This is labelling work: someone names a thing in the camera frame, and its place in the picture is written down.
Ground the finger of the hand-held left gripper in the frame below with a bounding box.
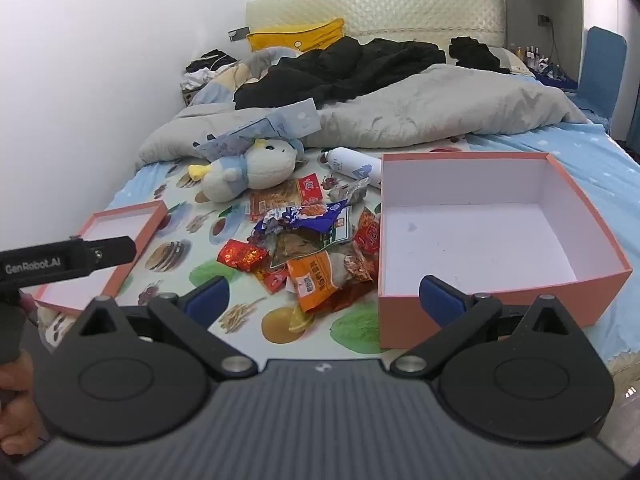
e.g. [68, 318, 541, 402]
[82, 236, 139, 279]

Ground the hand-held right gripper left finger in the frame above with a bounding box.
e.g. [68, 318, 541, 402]
[65, 276, 258, 379]

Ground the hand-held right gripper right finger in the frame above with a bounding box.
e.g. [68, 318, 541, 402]
[390, 275, 576, 379]

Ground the red foil snack packet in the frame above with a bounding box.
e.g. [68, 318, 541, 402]
[216, 238, 268, 273]

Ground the small red snack packet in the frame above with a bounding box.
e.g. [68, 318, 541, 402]
[260, 265, 291, 295]

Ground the clear brown snack packet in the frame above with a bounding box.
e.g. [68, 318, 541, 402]
[332, 252, 376, 311]

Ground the pink cardboard box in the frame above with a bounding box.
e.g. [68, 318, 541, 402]
[377, 151, 635, 351]

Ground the clear dried meat packet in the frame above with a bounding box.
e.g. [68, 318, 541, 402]
[270, 227, 331, 268]

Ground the orange snack packet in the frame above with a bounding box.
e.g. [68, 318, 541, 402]
[287, 252, 351, 313]

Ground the green and white snack packet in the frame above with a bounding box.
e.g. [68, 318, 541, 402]
[320, 207, 353, 248]

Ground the blue and white snack packet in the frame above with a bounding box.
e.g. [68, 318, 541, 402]
[252, 200, 348, 236]

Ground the person's left hand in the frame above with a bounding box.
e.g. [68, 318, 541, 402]
[0, 350, 52, 457]

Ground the orange box left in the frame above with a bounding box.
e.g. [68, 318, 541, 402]
[32, 200, 168, 317]

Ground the fruit printed sheet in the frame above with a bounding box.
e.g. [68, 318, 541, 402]
[37, 147, 471, 361]

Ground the crinkled silver wrapper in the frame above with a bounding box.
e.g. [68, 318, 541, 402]
[327, 178, 371, 206]

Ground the white and blue plush toy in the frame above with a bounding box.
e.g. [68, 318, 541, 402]
[187, 137, 306, 204]

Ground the white spray bottle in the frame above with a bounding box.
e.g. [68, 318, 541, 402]
[325, 146, 383, 188]

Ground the grey blanket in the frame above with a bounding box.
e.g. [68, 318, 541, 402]
[135, 62, 591, 171]

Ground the blue star bed sheet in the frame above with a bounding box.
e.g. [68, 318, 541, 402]
[465, 115, 640, 376]

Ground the pile of clothes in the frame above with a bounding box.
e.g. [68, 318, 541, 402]
[181, 49, 241, 106]

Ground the white pillow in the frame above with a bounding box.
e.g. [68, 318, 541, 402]
[487, 46, 531, 75]

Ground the black clothing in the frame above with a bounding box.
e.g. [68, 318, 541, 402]
[448, 36, 511, 73]

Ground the black jacket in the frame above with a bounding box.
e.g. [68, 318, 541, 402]
[234, 37, 447, 111]

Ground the row of small bottles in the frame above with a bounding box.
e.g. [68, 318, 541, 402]
[510, 45, 566, 81]

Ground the yellow pillow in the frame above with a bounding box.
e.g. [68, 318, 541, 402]
[247, 17, 346, 53]

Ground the blue chair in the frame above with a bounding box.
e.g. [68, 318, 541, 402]
[575, 26, 628, 121]

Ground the cream quilted headboard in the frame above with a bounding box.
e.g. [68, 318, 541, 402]
[245, 0, 506, 48]

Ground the black charger cable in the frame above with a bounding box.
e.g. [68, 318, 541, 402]
[549, 20, 562, 79]

